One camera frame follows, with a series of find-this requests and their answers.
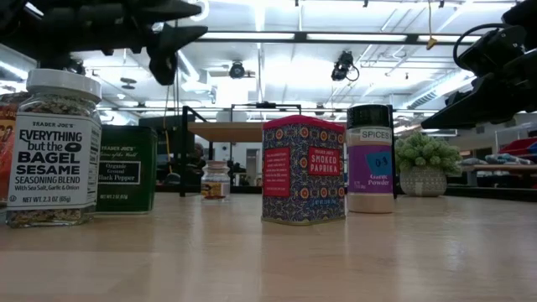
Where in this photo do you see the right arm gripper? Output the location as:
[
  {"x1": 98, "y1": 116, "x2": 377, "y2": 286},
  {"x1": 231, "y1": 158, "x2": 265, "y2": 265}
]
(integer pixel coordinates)
[{"x1": 421, "y1": 25, "x2": 537, "y2": 130}]

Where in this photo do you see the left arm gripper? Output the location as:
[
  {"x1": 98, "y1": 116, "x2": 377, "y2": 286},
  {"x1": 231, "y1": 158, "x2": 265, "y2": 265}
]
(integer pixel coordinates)
[{"x1": 0, "y1": 0, "x2": 209, "y2": 86}]

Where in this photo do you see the garlic powder shaker black lid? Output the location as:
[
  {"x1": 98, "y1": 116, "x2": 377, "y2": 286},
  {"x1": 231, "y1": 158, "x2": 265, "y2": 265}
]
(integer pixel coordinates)
[{"x1": 346, "y1": 103, "x2": 395, "y2": 214}]

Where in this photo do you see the green black pepper tin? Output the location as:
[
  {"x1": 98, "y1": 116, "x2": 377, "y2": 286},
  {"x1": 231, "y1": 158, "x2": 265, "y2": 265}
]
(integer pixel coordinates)
[{"x1": 95, "y1": 124, "x2": 159, "y2": 215}]

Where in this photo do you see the small glass jar tan lid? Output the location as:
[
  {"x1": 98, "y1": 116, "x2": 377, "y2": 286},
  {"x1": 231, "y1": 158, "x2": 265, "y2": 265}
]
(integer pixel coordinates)
[{"x1": 200, "y1": 160, "x2": 232, "y2": 203}]

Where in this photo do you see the smoked paprika tin red lid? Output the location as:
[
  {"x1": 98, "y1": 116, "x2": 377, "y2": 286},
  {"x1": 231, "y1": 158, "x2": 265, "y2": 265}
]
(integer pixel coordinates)
[{"x1": 260, "y1": 114, "x2": 347, "y2": 227}]

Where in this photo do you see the orange taco mix packet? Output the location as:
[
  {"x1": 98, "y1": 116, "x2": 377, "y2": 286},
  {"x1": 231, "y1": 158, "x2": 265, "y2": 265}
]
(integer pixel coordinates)
[{"x1": 0, "y1": 91, "x2": 20, "y2": 205}]

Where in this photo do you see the red and blue bin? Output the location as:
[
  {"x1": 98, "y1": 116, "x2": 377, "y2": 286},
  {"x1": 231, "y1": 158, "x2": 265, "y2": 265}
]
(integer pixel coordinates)
[{"x1": 498, "y1": 137, "x2": 537, "y2": 157}]

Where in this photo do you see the wooden background table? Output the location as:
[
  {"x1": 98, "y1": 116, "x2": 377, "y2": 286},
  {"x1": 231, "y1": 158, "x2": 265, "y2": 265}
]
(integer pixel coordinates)
[{"x1": 461, "y1": 163, "x2": 537, "y2": 190}]

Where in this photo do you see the green succulent in patterned pot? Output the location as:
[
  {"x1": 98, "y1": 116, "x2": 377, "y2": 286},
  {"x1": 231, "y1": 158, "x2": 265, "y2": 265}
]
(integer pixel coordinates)
[{"x1": 394, "y1": 132, "x2": 463, "y2": 198}]

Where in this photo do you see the black monitor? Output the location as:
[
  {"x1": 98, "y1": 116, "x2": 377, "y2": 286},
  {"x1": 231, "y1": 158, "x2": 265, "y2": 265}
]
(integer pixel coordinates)
[{"x1": 138, "y1": 115, "x2": 196, "y2": 157}]

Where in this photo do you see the black overhead bar with lights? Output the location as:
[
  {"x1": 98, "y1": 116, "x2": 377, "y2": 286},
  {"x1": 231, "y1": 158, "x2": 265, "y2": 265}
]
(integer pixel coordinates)
[{"x1": 192, "y1": 29, "x2": 483, "y2": 46}]

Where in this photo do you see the bagel sesame seasoning glass jar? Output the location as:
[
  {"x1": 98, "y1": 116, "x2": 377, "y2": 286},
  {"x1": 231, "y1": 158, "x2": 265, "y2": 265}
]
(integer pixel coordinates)
[{"x1": 5, "y1": 68, "x2": 103, "y2": 229}]

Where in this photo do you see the white ring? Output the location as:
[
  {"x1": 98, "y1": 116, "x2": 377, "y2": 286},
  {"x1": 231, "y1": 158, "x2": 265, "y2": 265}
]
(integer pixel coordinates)
[{"x1": 196, "y1": 0, "x2": 211, "y2": 23}]

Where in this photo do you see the yellow hanging tag on cord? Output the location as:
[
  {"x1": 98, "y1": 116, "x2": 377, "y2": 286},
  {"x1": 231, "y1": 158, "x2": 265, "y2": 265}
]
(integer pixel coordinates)
[{"x1": 425, "y1": 0, "x2": 439, "y2": 51}]

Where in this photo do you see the black aluminium table frame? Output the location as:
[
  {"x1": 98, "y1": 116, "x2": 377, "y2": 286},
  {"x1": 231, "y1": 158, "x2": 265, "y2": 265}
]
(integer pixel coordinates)
[{"x1": 154, "y1": 184, "x2": 537, "y2": 203}]

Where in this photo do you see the wooden shelf with black frame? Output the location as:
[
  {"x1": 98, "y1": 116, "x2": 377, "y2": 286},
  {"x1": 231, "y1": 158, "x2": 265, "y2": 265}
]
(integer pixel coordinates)
[{"x1": 179, "y1": 104, "x2": 399, "y2": 199}]

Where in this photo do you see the black ceiling camera with cable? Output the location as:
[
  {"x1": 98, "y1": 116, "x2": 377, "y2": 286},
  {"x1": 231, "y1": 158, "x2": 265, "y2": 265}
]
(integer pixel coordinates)
[{"x1": 330, "y1": 49, "x2": 361, "y2": 83}]

